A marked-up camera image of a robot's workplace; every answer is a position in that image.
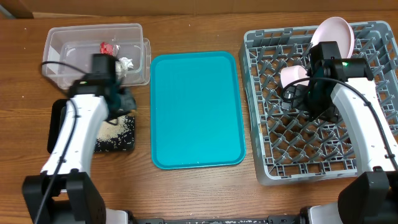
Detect pink bowl with rice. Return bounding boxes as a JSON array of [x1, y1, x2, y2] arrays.
[[280, 65, 308, 88]]

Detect white tissue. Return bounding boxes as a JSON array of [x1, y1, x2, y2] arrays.
[[116, 57, 134, 78]]

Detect red snack wrapper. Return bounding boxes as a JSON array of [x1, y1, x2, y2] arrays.
[[99, 42, 120, 57]]

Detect white round plate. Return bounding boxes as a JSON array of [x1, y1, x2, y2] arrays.
[[310, 17, 355, 58]]

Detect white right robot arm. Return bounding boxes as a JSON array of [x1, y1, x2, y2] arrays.
[[280, 41, 397, 223]]

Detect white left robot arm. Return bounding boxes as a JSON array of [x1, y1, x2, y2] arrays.
[[22, 54, 137, 223]]

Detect black waste tray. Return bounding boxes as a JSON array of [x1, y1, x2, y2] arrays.
[[47, 99, 135, 154]]

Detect grey dishwasher rack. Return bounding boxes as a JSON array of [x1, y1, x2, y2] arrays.
[[239, 21, 397, 185]]

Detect spilled rice pile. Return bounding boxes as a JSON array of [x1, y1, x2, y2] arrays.
[[95, 115, 135, 152]]

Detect clear plastic bin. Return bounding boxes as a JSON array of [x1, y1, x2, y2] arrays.
[[42, 23, 151, 90]]

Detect teal plastic tray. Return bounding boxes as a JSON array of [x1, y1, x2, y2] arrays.
[[150, 51, 246, 170]]

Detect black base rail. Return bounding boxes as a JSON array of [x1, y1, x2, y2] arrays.
[[127, 211, 310, 224]]

